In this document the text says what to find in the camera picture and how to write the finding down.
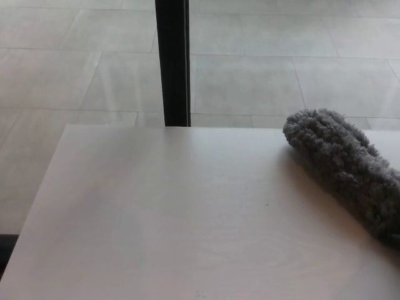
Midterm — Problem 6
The grey fluffy microfibre duster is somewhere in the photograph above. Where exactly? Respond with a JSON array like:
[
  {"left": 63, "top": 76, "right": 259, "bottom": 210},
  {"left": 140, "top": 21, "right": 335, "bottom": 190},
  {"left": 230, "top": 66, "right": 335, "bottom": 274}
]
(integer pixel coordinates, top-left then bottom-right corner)
[{"left": 282, "top": 107, "right": 400, "bottom": 249}]

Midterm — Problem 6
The black vertical window frame post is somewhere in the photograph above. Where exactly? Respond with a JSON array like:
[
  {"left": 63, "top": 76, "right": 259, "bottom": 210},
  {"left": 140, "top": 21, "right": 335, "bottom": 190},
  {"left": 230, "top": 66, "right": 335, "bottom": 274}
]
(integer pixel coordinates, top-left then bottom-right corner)
[{"left": 154, "top": 0, "right": 192, "bottom": 128}]

